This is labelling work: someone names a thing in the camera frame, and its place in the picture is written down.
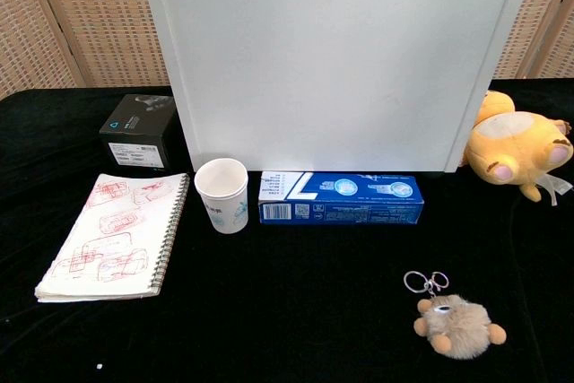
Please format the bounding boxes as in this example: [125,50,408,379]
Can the blue toothpaste box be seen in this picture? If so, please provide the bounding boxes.
[258,170,425,226]

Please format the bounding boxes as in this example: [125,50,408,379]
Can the black product box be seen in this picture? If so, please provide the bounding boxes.
[99,93,178,172]

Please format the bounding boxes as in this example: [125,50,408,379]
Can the spiral notebook with red drawings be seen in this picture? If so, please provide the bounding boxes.
[34,171,191,304]

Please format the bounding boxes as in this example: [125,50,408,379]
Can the furry beige keychain toy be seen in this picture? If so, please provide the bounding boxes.
[403,270,508,361]

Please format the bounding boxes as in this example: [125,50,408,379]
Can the black tablecloth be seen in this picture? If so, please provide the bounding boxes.
[0,77,574,383]

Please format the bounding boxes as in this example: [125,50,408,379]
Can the white paper cup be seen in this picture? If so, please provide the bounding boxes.
[194,157,249,235]

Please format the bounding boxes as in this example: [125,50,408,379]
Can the woven rattan folding screen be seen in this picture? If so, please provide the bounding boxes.
[491,0,574,82]
[0,0,171,100]

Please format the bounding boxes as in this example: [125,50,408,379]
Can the yellow plush toy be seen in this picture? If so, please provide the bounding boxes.
[460,90,574,207]

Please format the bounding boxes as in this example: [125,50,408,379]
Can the white upright board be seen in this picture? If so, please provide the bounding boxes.
[136,0,544,174]

